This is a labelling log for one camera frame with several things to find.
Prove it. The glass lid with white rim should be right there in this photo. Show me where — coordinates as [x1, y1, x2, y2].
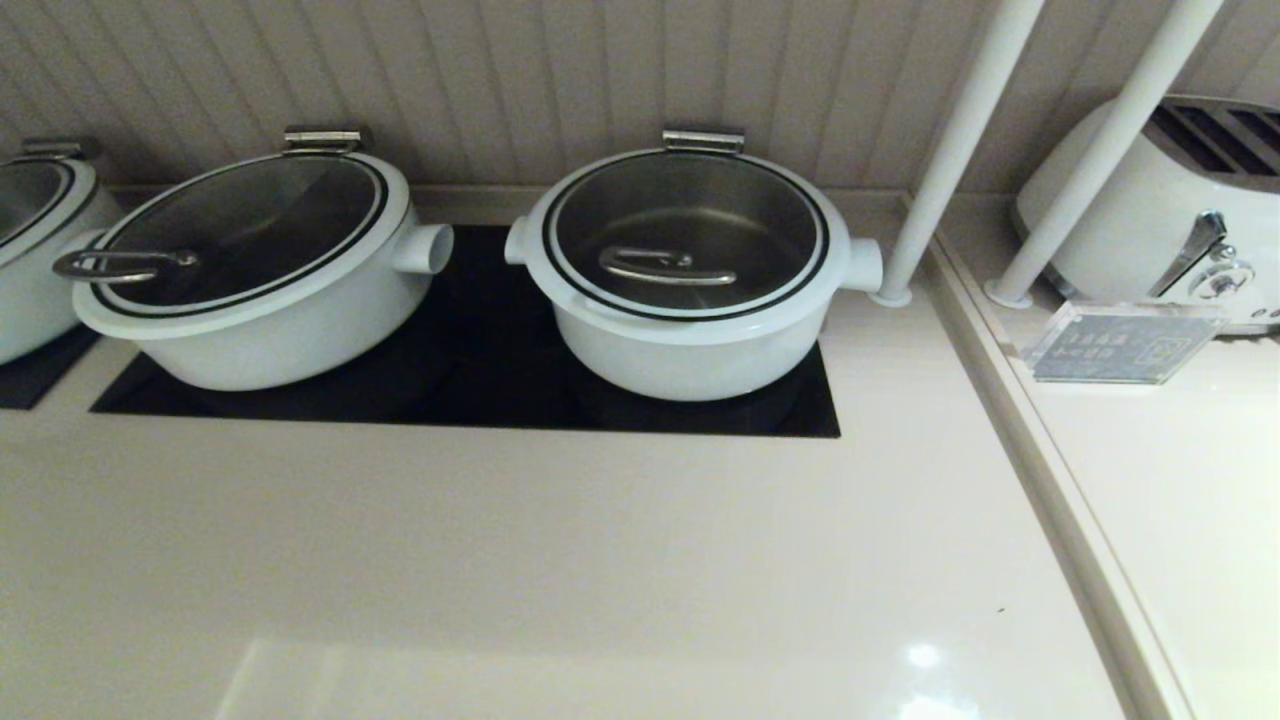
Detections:
[50, 150, 413, 342]
[525, 148, 853, 347]
[0, 155, 99, 269]

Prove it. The white round cooking pot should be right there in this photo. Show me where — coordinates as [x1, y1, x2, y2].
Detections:
[505, 213, 886, 403]
[0, 185, 126, 366]
[128, 222, 456, 393]

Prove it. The metal lid handle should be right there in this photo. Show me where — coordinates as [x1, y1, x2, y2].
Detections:
[20, 137, 101, 161]
[283, 125, 366, 155]
[662, 128, 746, 156]

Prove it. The black glass induction cooktop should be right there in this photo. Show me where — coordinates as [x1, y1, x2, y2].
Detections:
[0, 325, 101, 411]
[88, 225, 841, 439]

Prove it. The white round pole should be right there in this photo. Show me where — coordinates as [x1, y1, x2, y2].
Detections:
[870, 0, 1046, 308]
[985, 0, 1226, 308]

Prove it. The clear acrylic sign block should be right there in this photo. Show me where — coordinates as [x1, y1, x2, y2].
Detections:
[1020, 300, 1231, 386]

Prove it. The white toaster with chrome lever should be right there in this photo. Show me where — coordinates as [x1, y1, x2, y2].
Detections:
[1012, 95, 1280, 336]

